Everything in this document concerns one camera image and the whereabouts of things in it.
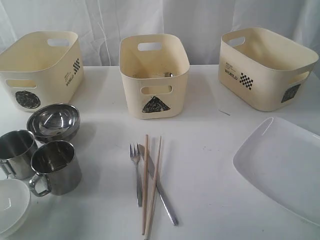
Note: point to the wooden chopstick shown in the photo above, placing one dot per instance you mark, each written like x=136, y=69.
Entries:
x=145, y=185
x=153, y=193

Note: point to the steel bowl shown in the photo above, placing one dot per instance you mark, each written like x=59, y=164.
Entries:
x=59, y=121

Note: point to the steel mug front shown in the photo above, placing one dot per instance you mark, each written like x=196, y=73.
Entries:
x=56, y=167

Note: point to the steel mug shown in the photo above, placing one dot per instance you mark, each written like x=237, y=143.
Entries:
x=56, y=167
x=16, y=150

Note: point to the white round bowl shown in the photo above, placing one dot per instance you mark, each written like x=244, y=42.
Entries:
x=15, y=203

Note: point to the steel fork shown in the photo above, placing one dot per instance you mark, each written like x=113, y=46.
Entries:
x=135, y=156

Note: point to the steel table knife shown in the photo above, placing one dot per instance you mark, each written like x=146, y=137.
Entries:
x=166, y=202

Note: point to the cream bin with triangle mark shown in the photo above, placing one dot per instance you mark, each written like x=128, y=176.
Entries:
x=143, y=62

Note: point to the white backdrop curtain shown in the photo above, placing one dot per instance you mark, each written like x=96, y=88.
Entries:
x=199, y=24

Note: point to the white rectangular plate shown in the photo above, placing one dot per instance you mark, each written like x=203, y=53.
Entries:
x=282, y=161

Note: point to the cream bin with circle mark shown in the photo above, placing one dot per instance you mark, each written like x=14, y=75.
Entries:
x=42, y=68

